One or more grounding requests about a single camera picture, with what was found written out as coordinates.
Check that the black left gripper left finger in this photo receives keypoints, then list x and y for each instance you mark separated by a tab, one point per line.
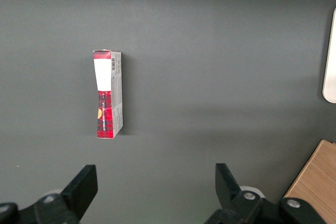
68	203

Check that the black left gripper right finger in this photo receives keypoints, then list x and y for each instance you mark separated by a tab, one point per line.
236	205

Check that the oak wooden drawer cabinet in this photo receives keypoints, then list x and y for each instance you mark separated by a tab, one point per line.
317	179

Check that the red tartan biscuit box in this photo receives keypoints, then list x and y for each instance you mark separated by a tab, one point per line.
106	98

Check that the cream plastic tray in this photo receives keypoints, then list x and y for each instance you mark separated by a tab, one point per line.
331	58

